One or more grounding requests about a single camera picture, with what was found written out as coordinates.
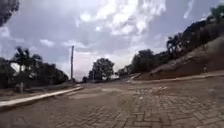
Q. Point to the round dark tree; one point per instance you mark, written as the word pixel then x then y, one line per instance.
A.
pixel 101 69

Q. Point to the thin utility pole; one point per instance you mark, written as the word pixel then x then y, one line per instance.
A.
pixel 72 63

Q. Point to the brown brick paved road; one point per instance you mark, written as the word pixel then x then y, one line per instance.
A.
pixel 133 106

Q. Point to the row of dark trees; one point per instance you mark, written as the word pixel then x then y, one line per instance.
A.
pixel 186 43

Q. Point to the pale concrete kerb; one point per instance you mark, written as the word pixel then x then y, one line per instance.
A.
pixel 40 97

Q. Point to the clump of trees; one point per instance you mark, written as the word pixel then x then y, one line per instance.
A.
pixel 30 71

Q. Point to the bare earth embankment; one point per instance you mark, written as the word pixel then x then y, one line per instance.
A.
pixel 196 60

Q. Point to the dirt verge strip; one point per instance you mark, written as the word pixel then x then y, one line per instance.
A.
pixel 30 92

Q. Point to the overhanging dark tree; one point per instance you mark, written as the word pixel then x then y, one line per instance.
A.
pixel 6 10

